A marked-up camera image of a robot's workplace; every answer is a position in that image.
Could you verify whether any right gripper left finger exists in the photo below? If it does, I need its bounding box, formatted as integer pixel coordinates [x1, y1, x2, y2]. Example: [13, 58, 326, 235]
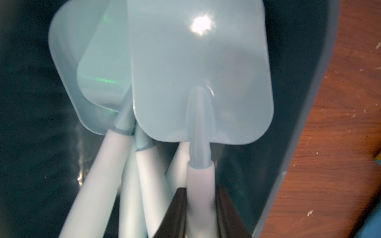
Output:
[153, 187, 187, 238]

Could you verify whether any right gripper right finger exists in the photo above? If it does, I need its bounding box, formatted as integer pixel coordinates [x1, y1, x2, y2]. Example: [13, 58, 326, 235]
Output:
[216, 186, 251, 238]

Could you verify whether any teal shovel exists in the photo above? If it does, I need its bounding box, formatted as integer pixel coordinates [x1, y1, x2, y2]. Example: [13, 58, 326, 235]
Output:
[49, 1, 135, 238]
[127, 1, 274, 238]
[49, 1, 134, 238]
[135, 124, 172, 238]

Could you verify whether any dark teal storage box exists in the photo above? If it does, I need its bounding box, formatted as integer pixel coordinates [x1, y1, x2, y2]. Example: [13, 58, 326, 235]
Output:
[1, 1, 339, 238]

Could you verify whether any blue grey garden glove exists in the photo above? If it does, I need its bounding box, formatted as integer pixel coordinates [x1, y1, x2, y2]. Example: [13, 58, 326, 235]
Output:
[355, 203, 381, 238]

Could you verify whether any blue yellow garden rake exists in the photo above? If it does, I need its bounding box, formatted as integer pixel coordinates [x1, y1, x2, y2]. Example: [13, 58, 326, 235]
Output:
[375, 152, 381, 165]

